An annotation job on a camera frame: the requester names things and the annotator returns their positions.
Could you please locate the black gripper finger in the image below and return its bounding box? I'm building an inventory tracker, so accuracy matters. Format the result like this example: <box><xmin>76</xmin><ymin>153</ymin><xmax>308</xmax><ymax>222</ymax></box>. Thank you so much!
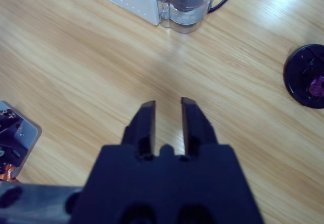
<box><xmin>123</xmin><ymin>100</ymin><xmax>157</xmax><ymax>159</ymax></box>
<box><xmin>181</xmin><ymin>97</ymin><xmax>220</xmax><ymax>157</ymax></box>

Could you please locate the purple coffee capsule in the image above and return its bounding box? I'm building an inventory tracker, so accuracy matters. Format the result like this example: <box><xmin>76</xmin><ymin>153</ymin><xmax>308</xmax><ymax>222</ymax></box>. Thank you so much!
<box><xmin>310</xmin><ymin>76</ymin><xmax>324</xmax><ymax>97</ymax></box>

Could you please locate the black capsule holder with rods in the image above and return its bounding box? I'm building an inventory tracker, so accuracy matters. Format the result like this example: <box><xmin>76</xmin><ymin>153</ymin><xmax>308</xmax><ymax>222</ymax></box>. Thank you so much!
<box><xmin>282</xmin><ymin>44</ymin><xmax>324</xmax><ymax>108</ymax></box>

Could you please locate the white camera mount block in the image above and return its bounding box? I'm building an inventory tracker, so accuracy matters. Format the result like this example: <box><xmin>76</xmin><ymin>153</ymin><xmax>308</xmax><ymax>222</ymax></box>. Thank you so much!
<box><xmin>0</xmin><ymin>101</ymin><xmax>43</xmax><ymax>178</ymax></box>

